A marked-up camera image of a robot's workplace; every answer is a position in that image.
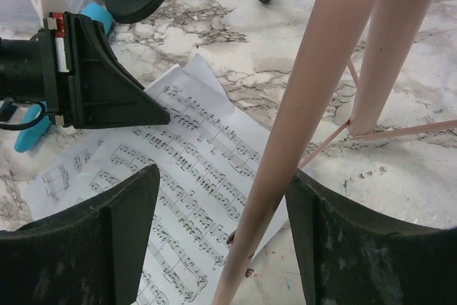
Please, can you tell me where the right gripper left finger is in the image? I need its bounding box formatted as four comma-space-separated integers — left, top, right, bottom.
1, 164, 160, 304

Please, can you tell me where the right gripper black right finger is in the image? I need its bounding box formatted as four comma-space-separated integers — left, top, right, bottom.
285, 171, 456, 304

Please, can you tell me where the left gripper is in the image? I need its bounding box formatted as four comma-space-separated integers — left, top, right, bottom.
1, 12, 170, 129

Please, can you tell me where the sheet music page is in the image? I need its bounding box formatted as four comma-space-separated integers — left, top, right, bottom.
24, 126, 166, 220
73, 53, 297, 305

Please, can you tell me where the pink perforated music stand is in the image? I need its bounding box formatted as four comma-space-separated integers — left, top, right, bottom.
212, 0, 457, 305

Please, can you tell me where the blue toy recorder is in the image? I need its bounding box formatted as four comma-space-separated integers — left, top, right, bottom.
14, 1, 115, 153

